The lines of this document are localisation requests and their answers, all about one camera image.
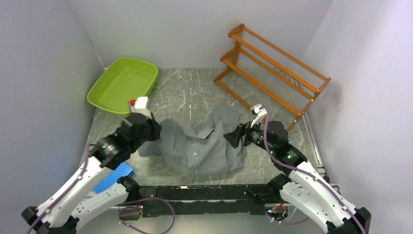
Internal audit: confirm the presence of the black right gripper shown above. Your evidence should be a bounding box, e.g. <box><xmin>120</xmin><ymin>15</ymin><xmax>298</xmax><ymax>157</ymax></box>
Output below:
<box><xmin>223</xmin><ymin>116</ymin><xmax>276</xmax><ymax>154</ymax></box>

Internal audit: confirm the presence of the grey button-up shirt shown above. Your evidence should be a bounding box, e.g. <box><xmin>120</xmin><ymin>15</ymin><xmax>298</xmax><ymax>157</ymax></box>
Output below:
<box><xmin>138</xmin><ymin>103</ymin><xmax>246</xmax><ymax>176</ymax></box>

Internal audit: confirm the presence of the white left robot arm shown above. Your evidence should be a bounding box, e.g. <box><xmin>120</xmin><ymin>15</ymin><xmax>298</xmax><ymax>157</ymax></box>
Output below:
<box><xmin>21</xmin><ymin>112</ymin><xmax>161</xmax><ymax>234</ymax></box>

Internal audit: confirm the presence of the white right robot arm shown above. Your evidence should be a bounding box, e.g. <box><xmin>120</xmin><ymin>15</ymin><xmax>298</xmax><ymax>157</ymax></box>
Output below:
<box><xmin>224</xmin><ymin>121</ymin><xmax>371</xmax><ymax>234</ymax></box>

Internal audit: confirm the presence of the blue flat pad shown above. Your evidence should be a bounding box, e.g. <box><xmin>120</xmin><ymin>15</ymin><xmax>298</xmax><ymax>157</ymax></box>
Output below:
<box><xmin>93</xmin><ymin>162</ymin><xmax>134</xmax><ymax>194</ymax></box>

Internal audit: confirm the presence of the green plastic tub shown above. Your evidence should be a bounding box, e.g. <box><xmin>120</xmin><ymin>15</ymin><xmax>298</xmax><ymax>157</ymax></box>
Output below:
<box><xmin>86</xmin><ymin>57</ymin><xmax>158</xmax><ymax>116</ymax></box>

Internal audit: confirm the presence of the orange wooden rack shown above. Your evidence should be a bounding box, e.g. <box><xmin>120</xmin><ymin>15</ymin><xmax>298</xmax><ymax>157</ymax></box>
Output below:
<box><xmin>213</xmin><ymin>23</ymin><xmax>331</xmax><ymax>130</ymax></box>

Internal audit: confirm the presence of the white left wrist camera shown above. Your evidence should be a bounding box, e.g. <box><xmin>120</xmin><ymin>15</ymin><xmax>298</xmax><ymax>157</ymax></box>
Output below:
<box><xmin>127</xmin><ymin>97</ymin><xmax>151</xmax><ymax>118</ymax></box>

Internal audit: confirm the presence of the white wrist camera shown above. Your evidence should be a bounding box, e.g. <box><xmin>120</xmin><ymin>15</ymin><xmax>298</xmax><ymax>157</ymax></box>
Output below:
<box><xmin>127</xmin><ymin>97</ymin><xmax>151</xmax><ymax>118</ymax></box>
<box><xmin>250</xmin><ymin>104</ymin><xmax>267</xmax><ymax>127</ymax></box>

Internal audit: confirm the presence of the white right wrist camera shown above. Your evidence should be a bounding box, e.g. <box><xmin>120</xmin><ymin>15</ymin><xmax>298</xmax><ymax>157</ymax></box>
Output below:
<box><xmin>250</xmin><ymin>104</ymin><xmax>267</xmax><ymax>127</ymax></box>

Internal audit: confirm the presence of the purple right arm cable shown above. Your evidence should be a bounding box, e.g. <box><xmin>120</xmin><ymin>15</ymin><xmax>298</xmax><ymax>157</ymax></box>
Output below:
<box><xmin>258</xmin><ymin>106</ymin><xmax>369</xmax><ymax>234</ymax></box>

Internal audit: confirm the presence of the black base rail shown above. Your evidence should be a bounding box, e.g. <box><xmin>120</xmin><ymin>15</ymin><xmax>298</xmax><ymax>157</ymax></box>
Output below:
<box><xmin>127</xmin><ymin>184</ymin><xmax>282</xmax><ymax>217</ymax></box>

